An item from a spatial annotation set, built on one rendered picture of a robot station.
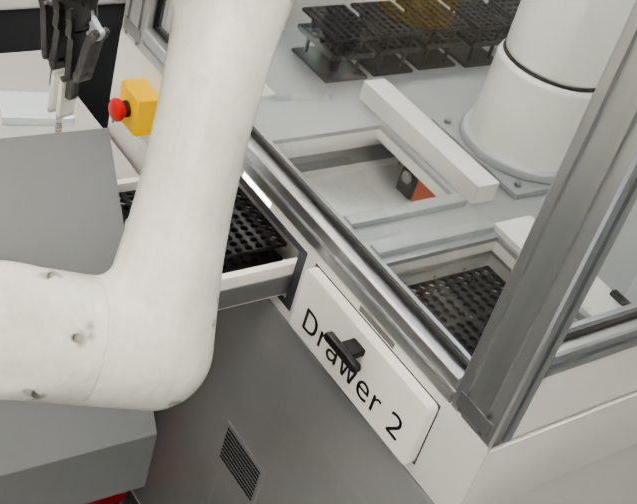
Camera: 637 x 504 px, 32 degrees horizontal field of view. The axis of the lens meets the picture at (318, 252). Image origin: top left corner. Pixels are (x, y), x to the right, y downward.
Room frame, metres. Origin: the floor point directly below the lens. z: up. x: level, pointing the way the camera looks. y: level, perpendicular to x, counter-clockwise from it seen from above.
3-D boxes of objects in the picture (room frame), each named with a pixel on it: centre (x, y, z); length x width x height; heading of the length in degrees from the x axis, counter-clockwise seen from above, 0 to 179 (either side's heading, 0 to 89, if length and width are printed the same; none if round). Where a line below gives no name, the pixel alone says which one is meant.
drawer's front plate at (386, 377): (1.15, -0.10, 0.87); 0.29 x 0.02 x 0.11; 45
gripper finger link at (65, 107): (1.37, 0.42, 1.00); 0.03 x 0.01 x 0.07; 150
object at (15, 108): (1.66, 0.56, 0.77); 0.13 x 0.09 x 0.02; 121
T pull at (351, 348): (1.13, -0.08, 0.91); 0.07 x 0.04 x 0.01; 45
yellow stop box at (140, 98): (1.60, 0.37, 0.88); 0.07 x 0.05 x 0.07; 45
